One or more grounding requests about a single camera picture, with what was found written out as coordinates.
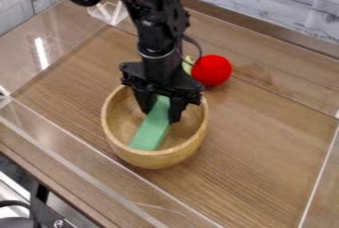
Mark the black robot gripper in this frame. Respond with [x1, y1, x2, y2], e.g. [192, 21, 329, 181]
[119, 52, 204, 124]

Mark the brown wooden bowl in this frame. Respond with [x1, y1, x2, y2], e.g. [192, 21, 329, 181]
[100, 85, 210, 170]

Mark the green rectangular block stick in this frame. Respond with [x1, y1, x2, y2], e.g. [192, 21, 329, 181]
[128, 96, 170, 151]

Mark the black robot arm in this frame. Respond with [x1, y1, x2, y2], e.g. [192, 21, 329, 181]
[119, 0, 204, 123]

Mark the red plush ball toy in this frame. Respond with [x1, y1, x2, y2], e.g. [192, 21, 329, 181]
[183, 55, 234, 86]

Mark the clear acrylic corner bracket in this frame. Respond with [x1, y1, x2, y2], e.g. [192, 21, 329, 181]
[87, 1, 128, 26]

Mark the clear acrylic tray wall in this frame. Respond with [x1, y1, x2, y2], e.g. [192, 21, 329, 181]
[0, 86, 221, 228]

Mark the black table frame leg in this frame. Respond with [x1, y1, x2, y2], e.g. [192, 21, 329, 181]
[0, 180, 79, 228]

